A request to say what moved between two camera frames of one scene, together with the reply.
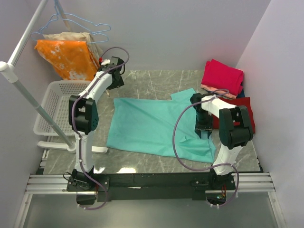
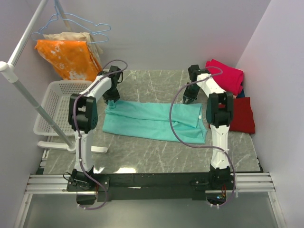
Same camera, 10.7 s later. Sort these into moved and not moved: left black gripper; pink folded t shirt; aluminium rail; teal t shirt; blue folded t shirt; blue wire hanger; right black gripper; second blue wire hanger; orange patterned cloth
Moved: teal t shirt; left black gripper; right black gripper
Not moved: blue folded t shirt; orange patterned cloth; pink folded t shirt; blue wire hanger; aluminium rail; second blue wire hanger
